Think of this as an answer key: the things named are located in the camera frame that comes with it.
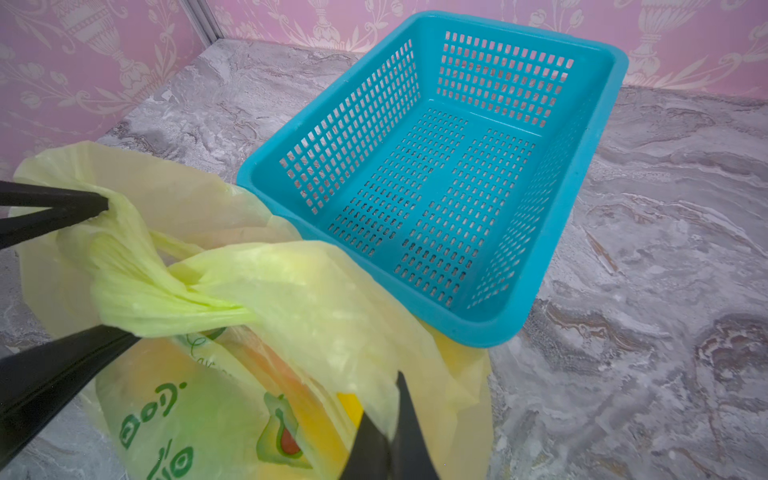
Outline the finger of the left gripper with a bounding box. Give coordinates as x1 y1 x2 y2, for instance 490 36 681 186
1 181 109 222
0 207 105 250

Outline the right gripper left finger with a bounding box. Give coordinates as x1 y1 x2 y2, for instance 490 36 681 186
1 325 139 467

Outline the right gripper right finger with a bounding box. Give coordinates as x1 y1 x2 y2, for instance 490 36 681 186
340 372 439 480

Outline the yellow-green plastic bag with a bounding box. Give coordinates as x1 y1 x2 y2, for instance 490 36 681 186
14 142 493 479

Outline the teal plastic basket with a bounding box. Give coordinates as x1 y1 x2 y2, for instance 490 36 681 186
236 11 628 348

